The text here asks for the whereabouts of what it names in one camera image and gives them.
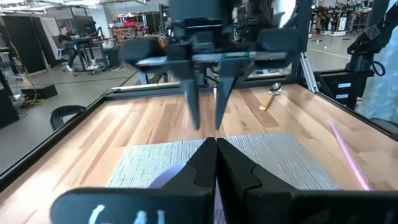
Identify black chair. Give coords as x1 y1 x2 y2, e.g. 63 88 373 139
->
49 105 88 131

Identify black rig frame post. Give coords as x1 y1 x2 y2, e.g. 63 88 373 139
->
290 0 313 82

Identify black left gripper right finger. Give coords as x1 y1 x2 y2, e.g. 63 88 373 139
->
216 138 398 224

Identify black rolling desk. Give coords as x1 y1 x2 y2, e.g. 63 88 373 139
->
70 34 110 76

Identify yellow floor cable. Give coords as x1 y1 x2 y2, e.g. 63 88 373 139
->
9 40 45 110

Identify black box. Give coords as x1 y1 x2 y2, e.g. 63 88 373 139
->
21 84 58 100

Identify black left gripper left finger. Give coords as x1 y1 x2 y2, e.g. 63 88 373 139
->
50 136 218 224

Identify translucent plastic sheet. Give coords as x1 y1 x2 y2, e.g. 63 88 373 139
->
356 0 398 126

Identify black partition panel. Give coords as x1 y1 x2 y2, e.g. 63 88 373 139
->
0 14 60 75

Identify pink drinking straw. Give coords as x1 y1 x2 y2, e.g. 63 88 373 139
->
328 119 373 192

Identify black robot arm with cable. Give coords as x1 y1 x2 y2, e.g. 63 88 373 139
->
346 17 393 77

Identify grey woven placemat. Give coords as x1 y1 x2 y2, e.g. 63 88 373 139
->
107 133 340 191

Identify spoon with orange handle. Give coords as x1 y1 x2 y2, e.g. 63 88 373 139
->
259 82 283 111

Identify shelf with red bins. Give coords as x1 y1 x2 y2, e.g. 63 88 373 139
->
110 12 162 41

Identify silver diagonal brace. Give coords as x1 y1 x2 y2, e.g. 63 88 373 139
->
299 52 320 93

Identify person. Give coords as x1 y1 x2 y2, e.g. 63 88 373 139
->
57 25 78 72

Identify black cabinet with white labels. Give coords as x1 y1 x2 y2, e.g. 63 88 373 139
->
313 70 374 110

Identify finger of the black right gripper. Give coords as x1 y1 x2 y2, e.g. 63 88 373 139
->
214 52 256 131
167 39 201 131

